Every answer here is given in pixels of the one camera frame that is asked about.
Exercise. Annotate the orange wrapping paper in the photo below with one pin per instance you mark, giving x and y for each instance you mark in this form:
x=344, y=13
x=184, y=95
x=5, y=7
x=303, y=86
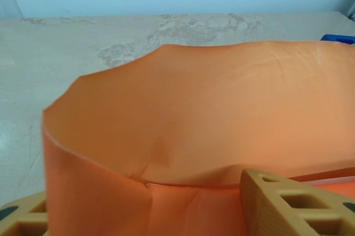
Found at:
x=194, y=108

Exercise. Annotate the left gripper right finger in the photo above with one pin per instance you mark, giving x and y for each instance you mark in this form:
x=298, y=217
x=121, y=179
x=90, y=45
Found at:
x=277, y=208

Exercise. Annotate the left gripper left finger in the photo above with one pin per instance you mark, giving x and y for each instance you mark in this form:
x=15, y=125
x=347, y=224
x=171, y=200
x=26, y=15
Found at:
x=25, y=219

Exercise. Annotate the blue tape dispenser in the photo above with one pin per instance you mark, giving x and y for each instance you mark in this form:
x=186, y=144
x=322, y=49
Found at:
x=338, y=39

